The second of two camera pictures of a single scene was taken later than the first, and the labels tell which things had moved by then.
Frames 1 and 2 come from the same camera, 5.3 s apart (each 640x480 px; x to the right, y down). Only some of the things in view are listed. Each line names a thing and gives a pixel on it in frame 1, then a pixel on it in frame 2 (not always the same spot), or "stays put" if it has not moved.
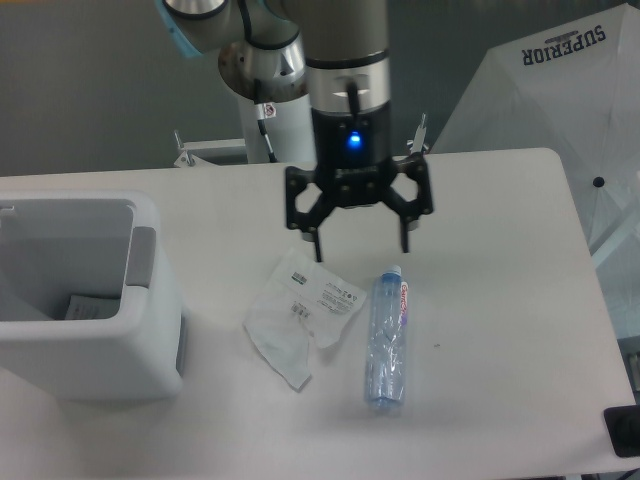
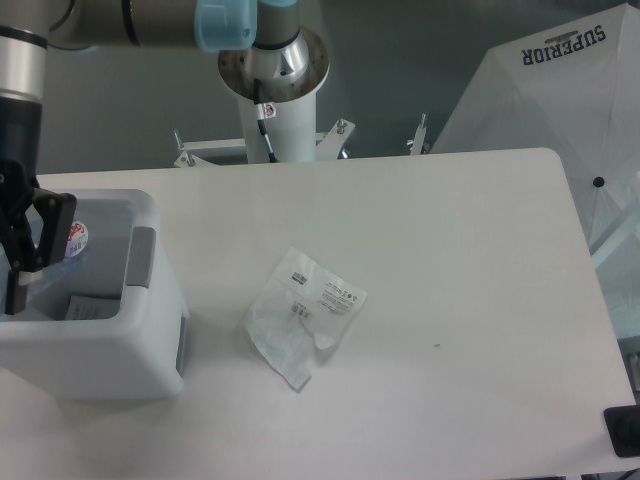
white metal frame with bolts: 192,150 stays put
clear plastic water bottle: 388,306 to 77,240
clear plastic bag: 301,302 stays put
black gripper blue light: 352,155 to 21,123
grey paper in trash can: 85,307 stays put
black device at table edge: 623,425 stays put
